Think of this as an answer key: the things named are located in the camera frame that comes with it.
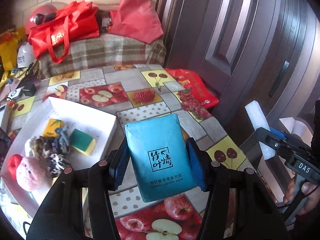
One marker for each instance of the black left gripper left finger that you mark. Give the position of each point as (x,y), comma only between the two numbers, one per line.
(60,216)

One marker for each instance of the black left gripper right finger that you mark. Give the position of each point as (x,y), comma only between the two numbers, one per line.
(256,214)

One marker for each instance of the pink plush toy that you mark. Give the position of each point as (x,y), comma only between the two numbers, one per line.
(31,176)

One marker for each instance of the black white patterned scrunchie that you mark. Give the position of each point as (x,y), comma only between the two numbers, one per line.
(57,163)

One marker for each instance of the purple grey braided rope knot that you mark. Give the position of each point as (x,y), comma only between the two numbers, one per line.
(61,143)

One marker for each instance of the green yellow scrub sponge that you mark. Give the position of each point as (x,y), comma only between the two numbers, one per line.
(82,142)

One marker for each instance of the yellow tissue pack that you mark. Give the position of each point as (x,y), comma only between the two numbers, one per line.
(51,126)

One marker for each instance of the blue tissue pack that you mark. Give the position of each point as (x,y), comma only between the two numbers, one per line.
(159,157)

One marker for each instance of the black smartphone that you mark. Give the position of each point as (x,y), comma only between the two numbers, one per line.
(5,143)

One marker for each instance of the white cardboard tray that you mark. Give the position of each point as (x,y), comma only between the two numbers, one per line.
(100,125)

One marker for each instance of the red snack package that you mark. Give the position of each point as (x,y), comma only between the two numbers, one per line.
(194,84)

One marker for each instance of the white helmet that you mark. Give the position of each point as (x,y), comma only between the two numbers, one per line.
(25,55)

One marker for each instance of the plaid blanket bundle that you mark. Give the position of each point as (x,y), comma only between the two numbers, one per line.
(103,51)

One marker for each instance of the yellow shopping bag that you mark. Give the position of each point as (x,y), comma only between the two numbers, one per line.
(10,43)

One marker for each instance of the red tote bag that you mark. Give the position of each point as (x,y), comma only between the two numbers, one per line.
(76,21)

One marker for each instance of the pink helmet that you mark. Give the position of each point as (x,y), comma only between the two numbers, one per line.
(39,16)

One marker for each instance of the red paper bag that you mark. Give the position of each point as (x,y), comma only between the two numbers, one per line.
(136,19)

